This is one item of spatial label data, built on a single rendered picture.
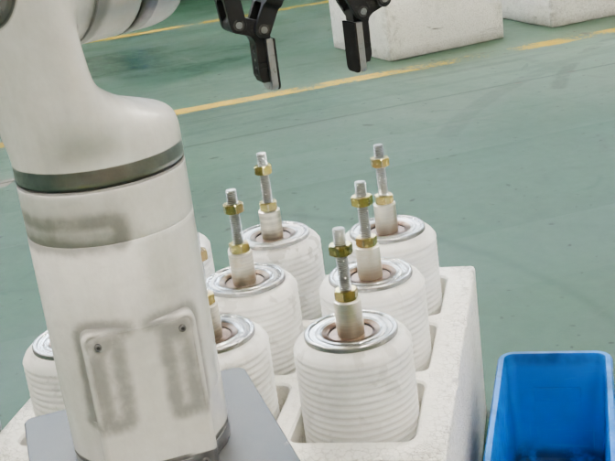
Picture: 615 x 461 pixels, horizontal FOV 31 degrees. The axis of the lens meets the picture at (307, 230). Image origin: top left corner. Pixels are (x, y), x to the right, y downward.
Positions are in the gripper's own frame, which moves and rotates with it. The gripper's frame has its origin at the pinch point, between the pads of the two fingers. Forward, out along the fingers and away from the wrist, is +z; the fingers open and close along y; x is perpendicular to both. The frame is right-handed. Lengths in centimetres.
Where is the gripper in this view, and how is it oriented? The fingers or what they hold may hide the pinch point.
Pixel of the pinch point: (313, 61)
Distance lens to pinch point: 83.4
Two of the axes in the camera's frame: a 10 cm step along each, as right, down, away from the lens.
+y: 9.2, -2.3, 3.2
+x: -3.7, -2.6, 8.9
